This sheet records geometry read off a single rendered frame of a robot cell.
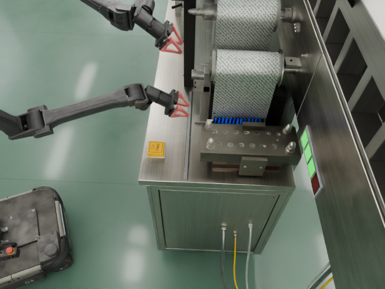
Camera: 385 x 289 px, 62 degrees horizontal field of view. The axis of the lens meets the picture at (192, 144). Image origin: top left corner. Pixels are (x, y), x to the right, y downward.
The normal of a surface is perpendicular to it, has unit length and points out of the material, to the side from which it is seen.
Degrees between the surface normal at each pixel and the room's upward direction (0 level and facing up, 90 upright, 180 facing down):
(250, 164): 90
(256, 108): 90
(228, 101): 90
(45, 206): 0
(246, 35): 92
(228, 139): 0
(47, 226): 0
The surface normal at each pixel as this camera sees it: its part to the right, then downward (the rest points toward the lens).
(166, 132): 0.02, -0.62
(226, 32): -0.04, 0.80
